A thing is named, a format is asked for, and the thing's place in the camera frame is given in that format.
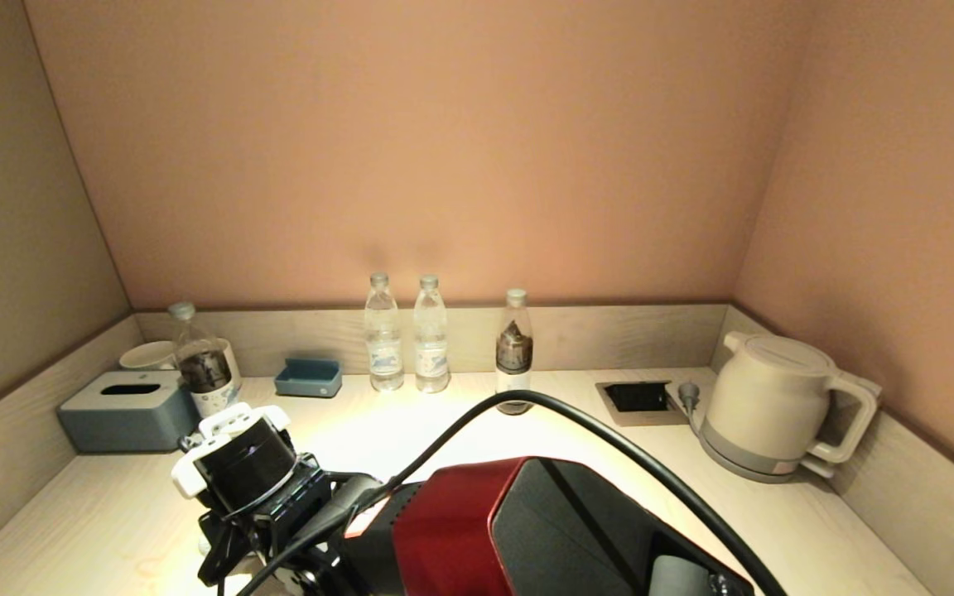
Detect small blue plastic tray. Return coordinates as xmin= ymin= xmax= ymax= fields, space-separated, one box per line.
xmin=274 ymin=358 xmax=344 ymax=400

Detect dark drink bottle blue-print label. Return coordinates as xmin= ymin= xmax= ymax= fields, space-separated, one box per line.
xmin=168 ymin=302 xmax=243 ymax=420

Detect blue-grey tissue box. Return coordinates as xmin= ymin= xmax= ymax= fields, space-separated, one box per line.
xmin=59 ymin=371 xmax=200 ymax=454

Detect clear water bottle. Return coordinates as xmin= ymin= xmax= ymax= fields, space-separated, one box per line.
xmin=412 ymin=275 xmax=451 ymax=394
xmin=364 ymin=272 xmax=405 ymax=392

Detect dark drink bottle barcode label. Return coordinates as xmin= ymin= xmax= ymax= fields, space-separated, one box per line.
xmin=495 ymin=288 xmax=535 ymax=416

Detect recessed black power socket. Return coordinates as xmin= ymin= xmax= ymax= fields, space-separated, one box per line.
xmin=595 ymin=380 xmax=690 ymax=427

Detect grey kettle power plug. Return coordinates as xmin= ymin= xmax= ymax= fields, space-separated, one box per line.
xmin=677 ymin=381 xmax=702 ymax=433

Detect grey kettle base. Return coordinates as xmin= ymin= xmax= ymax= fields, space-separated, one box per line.
xmin=696 ymin=412 xmax=834 ymax=484

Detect white electric kettle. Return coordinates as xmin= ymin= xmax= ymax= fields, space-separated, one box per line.
xmin=705 ymin=331 xmax=881 ymax=464

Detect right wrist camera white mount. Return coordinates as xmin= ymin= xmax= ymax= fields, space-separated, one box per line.
xmin=171 ymin=403 xmax=301 ymax=520

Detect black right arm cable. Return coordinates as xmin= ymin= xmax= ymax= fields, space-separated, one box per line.
xmin=237 ymin=389 xmax=789 ymax=596

